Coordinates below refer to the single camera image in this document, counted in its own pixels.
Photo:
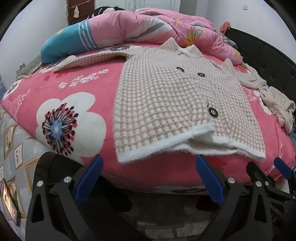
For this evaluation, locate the pink floral bed sheet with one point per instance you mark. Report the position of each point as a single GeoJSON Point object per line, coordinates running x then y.
{"type": "Point", "coordinates": [97, 92]}

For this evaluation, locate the dark blue cloth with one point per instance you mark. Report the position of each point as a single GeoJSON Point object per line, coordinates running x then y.
{"type": "Point", "coordinates": [292, 136]}

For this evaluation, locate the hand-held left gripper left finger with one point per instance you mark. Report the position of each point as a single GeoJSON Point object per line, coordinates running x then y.
{"type": "Point", "coordinates": [89, 180]}

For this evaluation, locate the cream knit sweater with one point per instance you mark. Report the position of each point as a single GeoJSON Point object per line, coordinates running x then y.
{"type": "Point", "coordinates": [252, 80]}

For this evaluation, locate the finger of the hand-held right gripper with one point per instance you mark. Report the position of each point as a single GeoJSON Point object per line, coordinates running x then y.
{"type": "Point", "coordinates": [283, 168]}
{"type": "Point", "coordinates": [256, 170]}

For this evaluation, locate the brown wooden door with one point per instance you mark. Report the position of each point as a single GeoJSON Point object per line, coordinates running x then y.
{"type": "Point", "coordinates": [83, 16]}

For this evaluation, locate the pink cloth item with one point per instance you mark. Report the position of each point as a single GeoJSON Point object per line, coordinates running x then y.
{"type": "Point", "coordinates": [224, 26]}

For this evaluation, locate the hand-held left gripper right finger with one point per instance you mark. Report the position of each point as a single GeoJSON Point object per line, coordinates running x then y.
{"type": "Point", "coordinates": [209, 180]}

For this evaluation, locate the black padded headboard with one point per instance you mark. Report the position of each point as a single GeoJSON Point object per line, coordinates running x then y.
{"type": "Point", "coordinates": [266, 55]}

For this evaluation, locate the cream hanging ornament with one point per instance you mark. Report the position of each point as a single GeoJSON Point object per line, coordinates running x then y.
{"type": "Point", "coordinates": [75, 12]}

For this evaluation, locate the grey checked cloth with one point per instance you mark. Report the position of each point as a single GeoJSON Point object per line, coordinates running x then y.
{"type": "Point", "coordinates": [229, 40]}

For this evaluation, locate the smartphone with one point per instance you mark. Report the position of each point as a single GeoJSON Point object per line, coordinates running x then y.
{"type": "Point", "coordinates": [9, 201]}

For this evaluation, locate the grey patterned bed cover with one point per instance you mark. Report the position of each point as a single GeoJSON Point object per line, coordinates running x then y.
{"type": "Point", "coordinates": [13, 148]}

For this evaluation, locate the white fluffy cloth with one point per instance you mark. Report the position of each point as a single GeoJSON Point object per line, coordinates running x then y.
{"type": "Point", "coordinates": [277, 104]}

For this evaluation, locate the beige white checked coat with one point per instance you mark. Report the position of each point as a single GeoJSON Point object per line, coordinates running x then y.
{"type": "Point", "coordinates": [173, 104]}

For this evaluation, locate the white wardrobe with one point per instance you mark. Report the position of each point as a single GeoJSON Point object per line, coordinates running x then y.
{"type": "Point", "coordinates": [138, 4]}

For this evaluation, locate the grey green cloth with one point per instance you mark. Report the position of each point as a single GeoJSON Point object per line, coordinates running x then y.
{"type": "Point", "coordinates": [30, 67]}

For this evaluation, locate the pink printed quilt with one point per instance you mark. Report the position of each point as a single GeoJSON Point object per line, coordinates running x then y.
{"type": "Point", "coordinates": [120, 25]}

